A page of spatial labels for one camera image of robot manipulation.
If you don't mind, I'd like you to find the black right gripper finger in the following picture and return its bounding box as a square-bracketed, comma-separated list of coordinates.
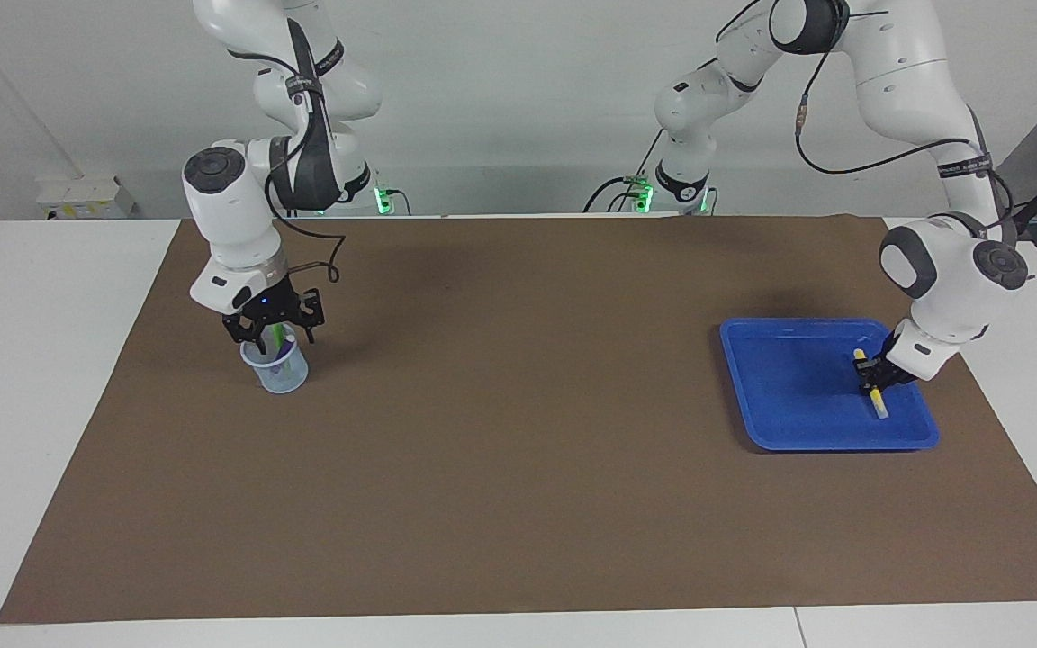
[283, 286, 328, 346]
[221, 311, 269, 355]

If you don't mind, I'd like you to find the yellow pen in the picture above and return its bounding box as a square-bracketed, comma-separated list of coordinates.
[853, 348, 890, 419]

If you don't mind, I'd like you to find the blue plastic tray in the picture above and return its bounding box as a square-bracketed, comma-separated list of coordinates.
[718, 317, 941, 453]

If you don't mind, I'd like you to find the clear plastic cup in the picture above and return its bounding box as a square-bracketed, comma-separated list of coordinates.
[239, 335, 310, 395]

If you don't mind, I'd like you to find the white socket box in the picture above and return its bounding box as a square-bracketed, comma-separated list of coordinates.
[37, 175, 134, 220]

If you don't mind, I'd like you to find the brown table mat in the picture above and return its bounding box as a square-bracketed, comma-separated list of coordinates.
[0, 214, 1037, 625]

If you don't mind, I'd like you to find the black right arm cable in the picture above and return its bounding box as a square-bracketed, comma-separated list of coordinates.
[226, 49, 346, 284]

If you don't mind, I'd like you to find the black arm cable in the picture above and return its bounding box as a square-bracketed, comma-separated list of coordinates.
[717, 0, 1019, 235]
[226, 49, 346, 284]

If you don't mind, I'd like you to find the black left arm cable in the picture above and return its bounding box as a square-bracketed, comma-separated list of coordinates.
[717, 0, 1019, 235]

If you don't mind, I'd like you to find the black left base cable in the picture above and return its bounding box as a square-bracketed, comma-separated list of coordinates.
[583, 135, 668, 214]

